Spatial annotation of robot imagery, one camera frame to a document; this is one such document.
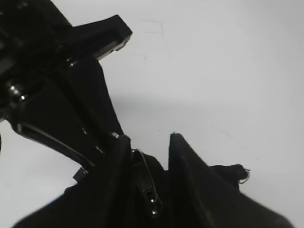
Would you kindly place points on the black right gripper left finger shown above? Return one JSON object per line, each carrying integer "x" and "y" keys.
{"x": 74, "y": 117}

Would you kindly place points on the black tote bag tan handles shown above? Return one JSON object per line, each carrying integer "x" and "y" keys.
{"x": 130, "y": 189}

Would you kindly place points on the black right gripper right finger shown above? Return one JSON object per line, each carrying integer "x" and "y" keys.
{"x": 96, "y": 39}

